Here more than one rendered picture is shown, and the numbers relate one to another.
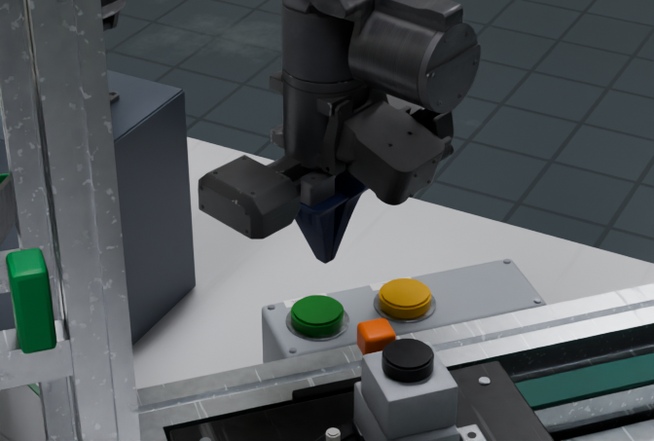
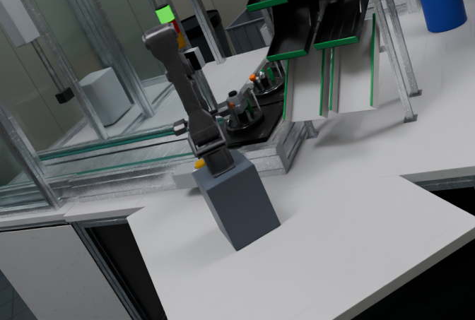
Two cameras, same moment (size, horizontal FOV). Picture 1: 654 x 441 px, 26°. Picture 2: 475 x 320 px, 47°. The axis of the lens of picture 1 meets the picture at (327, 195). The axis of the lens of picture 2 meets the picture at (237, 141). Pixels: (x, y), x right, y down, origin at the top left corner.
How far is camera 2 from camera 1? 2.17 m
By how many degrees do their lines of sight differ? 107
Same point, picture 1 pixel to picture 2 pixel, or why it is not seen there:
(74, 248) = not seen: outside the picture
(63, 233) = not seen: outside the picture
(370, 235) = (165, 241)
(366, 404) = (241, 102)
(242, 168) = (220, 106)
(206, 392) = (253, 148)
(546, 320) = (184, 160)
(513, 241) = (142, 232)
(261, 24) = not seen: outside the picture
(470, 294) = (188, 166)
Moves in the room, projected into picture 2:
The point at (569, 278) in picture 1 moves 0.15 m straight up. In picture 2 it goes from (147, 218) to (126, 181)
